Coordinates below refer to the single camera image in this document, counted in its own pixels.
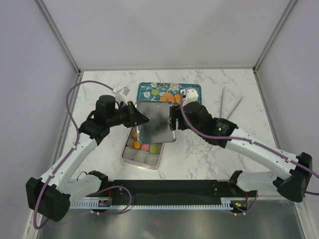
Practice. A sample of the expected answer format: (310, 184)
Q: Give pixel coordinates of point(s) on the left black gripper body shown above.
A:
(127, 116)

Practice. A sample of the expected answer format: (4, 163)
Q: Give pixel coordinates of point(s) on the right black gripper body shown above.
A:
(175, 113)

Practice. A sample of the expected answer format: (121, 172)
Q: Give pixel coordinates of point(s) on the silver tin lid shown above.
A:
(157, 130)

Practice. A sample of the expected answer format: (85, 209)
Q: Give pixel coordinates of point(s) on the pink round cookie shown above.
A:
(145, 147)

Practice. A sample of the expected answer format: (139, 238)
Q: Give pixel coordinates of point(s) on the cookie tin with liners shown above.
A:
(140, 158)

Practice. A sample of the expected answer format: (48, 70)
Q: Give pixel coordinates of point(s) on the steel kitchen tongs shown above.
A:
(229, 102)

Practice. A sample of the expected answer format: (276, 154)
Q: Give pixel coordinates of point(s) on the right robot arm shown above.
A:
(288, 174)

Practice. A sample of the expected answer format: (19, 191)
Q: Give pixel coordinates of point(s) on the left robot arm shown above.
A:
(51, 195)

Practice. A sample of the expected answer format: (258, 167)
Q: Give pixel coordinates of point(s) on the orange cookie in pile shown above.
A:
(171, 98)

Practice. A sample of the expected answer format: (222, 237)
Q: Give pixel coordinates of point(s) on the light green cookie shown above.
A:
(155, 92)

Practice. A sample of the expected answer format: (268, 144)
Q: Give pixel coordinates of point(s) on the teal floral tray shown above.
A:
(144, 92)

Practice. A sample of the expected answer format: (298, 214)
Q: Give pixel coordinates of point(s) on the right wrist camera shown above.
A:
(189, 94)

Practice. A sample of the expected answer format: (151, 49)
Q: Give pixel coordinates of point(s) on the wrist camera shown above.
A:
(189, 94)
(121, 94)

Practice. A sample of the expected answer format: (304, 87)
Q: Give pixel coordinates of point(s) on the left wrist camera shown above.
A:
(121, 94)

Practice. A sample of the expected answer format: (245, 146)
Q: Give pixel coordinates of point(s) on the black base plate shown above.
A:
(177, 192)

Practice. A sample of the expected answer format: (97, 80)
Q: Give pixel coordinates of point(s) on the white cable duct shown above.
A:
(97, 204)

